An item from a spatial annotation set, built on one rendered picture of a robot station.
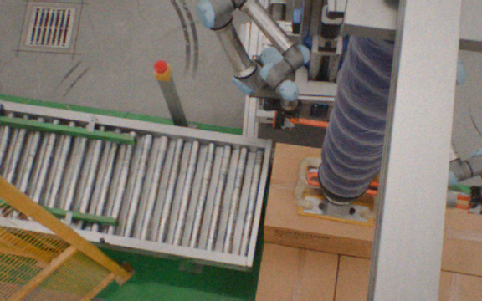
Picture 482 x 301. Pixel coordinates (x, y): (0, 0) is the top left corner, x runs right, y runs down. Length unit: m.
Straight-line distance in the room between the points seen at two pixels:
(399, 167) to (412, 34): 0.25
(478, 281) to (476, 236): 0.23
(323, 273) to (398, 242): 2.52
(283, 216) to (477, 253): 1.15
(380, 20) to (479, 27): 0.20
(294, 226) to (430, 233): 2.02
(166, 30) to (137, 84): 0.43
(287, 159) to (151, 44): 1.79
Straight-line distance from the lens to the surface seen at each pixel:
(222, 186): 3.75
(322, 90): 3.50
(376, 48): 1.69
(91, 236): 3.75
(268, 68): 2.90
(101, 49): 4.79
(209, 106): 4.50
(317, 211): 3.15
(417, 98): 1.23
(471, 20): 1.53
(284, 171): 3.22
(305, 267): 3.67
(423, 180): 1.18
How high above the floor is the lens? 4.16
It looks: 72 degrees down
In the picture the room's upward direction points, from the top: 7 degrees counter-clockwise
